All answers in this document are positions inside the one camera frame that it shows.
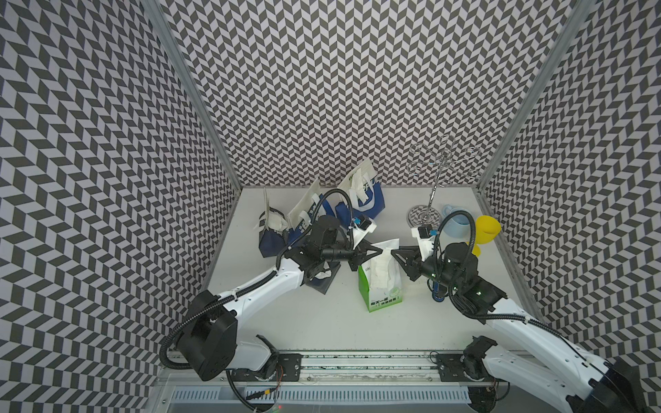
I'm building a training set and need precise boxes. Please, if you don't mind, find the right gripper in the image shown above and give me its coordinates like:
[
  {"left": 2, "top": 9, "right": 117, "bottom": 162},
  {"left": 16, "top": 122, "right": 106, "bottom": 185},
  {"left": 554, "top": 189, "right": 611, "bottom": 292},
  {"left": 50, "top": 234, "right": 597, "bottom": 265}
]
[{"left": 389, "top": 245, "right": 461, "bottom": 292}]

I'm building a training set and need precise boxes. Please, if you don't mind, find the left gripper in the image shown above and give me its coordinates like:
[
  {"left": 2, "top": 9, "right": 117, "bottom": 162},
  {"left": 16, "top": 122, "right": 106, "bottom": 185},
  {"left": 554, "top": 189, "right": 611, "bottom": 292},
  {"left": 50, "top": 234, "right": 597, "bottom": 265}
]
[{"left": 322, "top": 239, "right": 383, "bottom": 272}]

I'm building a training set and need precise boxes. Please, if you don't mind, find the blue black stapler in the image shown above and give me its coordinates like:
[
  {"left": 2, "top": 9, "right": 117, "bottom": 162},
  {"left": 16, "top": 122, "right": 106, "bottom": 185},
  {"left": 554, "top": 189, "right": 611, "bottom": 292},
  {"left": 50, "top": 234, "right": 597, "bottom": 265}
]
[{"left": 431, "top": 282, "right": 448, "bottom": 302}]

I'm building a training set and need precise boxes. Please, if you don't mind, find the navy tote bag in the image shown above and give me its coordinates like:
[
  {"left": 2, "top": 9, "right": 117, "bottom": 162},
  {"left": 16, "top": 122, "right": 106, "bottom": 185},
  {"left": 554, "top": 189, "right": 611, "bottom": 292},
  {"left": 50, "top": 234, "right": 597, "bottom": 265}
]
[{"left": 306, "top": 262, "right": 341, "bottom": 294}]

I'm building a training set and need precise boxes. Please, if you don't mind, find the royal blue tote bag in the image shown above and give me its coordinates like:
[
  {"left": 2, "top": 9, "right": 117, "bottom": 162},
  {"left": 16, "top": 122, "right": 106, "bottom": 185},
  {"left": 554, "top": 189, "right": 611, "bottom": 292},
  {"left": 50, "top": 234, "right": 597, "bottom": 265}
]
[{"left": 335, "top": 158, "right": 386, "bottom": 227}]

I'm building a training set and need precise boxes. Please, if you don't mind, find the blue cream tote bag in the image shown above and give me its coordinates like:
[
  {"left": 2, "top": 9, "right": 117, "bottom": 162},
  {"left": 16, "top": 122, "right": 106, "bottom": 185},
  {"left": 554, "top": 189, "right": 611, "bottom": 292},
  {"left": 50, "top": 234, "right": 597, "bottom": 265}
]
[{"left": 287, "top": 178, "right": 323, "bottom": 241}]

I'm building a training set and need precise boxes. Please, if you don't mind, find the navy bag with white handles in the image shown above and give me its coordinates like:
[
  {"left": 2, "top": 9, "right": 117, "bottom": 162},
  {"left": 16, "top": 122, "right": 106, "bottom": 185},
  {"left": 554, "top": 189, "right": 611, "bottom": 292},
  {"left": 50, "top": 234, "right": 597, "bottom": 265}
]
[{"left": 256, "top": 189, "right": 289, "bottom": 258}]

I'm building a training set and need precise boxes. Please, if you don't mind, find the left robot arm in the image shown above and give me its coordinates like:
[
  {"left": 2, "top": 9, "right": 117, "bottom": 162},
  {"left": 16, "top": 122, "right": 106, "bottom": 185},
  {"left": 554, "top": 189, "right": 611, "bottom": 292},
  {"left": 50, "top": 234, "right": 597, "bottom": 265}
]
[{"left": 158, "top": 203, "right": 382, "bottom": 381}]

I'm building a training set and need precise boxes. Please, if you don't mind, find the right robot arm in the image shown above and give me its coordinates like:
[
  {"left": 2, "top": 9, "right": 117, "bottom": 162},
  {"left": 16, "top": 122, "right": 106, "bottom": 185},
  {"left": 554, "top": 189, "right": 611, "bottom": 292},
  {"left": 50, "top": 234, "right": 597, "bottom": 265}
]
[{"left": 391, "top": 210, "right": 650, "bottom": 412}]

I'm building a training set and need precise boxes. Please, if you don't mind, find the light blue ceramic mug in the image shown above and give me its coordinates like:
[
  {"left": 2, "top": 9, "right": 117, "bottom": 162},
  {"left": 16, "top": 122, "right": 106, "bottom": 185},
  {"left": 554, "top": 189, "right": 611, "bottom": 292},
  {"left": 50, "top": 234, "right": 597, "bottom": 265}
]
[{"left": 442, "top": 205, "right": 471, "bottom": 239}]

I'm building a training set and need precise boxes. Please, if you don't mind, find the yellow plastic goblet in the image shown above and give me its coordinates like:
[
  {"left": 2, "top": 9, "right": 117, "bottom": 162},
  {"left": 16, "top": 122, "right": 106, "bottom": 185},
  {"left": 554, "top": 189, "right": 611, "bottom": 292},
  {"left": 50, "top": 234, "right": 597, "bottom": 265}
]
[{"left": 473, "top": 215, "right": 502, "bottom": 257}]

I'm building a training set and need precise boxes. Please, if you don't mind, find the chrome mug tree stand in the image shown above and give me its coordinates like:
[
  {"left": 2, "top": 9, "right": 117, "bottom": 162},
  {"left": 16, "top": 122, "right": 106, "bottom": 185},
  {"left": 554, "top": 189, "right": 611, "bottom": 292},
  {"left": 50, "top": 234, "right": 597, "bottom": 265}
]
[{"left": 406, "top": 134, "right": 477, "bottom": 228}]

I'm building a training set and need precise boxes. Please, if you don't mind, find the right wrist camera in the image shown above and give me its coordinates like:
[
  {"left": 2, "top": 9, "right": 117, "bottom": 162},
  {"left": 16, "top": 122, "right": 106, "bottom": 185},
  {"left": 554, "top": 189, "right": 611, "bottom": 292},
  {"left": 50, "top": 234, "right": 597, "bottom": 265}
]
[{"left": 411, "top": 224, "right": 437, "bottom": 262}]

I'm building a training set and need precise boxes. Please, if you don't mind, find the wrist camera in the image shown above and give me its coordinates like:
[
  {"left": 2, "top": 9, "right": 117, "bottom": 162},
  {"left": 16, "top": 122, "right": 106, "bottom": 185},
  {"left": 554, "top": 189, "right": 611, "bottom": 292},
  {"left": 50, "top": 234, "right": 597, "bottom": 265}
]
[
  {"left": 351, "top": 214, "right": 376, "bottom": 248},
  {"left": 411, "top": 224, "right": 437, "bottom": 262}
]

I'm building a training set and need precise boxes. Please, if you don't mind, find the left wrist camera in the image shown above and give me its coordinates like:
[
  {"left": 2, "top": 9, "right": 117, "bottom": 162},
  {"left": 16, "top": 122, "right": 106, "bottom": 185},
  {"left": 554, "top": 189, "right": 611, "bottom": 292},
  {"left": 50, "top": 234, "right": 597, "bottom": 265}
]
[{"left": 351, "top": 214, "right": 376, "bottom": 248}]

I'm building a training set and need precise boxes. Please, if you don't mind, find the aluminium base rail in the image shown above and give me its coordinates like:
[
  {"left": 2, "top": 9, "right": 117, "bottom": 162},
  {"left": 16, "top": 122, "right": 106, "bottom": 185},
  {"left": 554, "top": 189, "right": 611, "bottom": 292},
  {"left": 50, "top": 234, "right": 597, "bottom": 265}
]
[{"left": 226, "top": 349, "right": 512, "bottom": 409}]

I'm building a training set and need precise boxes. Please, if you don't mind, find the aluminium corner post right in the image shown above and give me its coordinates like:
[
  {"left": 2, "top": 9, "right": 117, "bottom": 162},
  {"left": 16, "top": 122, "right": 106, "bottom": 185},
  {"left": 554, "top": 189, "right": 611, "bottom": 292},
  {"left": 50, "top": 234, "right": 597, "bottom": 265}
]
[{"left": 476, "top": 0, "right": 597, "bottom": 193}]

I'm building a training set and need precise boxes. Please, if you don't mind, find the aluminium corner post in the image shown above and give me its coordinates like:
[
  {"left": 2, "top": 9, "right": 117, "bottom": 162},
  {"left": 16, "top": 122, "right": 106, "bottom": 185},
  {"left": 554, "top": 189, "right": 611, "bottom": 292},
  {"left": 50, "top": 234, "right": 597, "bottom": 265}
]
[
  {"left": 476, "top": 0, "right": 597, "bottom": 193},
  {"left": 141, "top": 0, "right": 242, "bottom": 191}
]

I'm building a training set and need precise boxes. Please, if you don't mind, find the aluminium corner post left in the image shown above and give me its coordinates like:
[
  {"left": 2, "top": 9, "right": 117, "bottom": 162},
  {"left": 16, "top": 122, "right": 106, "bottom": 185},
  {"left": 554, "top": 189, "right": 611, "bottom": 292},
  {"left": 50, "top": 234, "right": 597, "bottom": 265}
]
[{"left": 141, "top": 0, "right": 242, "bottom": 191}]

